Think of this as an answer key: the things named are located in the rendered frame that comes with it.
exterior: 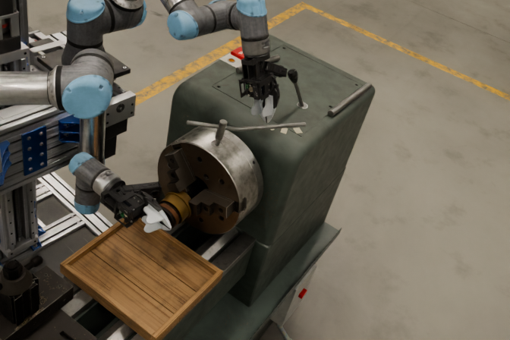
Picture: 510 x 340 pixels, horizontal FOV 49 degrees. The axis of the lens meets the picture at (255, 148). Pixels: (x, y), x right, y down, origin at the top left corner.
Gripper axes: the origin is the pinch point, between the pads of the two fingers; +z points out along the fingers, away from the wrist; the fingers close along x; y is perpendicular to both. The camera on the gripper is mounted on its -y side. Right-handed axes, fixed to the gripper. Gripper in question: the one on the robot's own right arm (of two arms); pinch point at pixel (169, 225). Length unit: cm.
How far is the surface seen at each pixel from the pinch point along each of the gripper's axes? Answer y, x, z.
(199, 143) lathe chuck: -17.0, 16.2, -7.3
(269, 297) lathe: -42, -52, 22
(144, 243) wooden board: -3.8, -19.3, -10.0
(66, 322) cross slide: 33.9, -11.6, -0.4
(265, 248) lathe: -32.6, -20.4, 17.0
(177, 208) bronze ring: -3.8, 3.3, -0.9
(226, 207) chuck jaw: -12.6, 5.7, 9.0
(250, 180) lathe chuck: -23.0, 9.9, 8.8
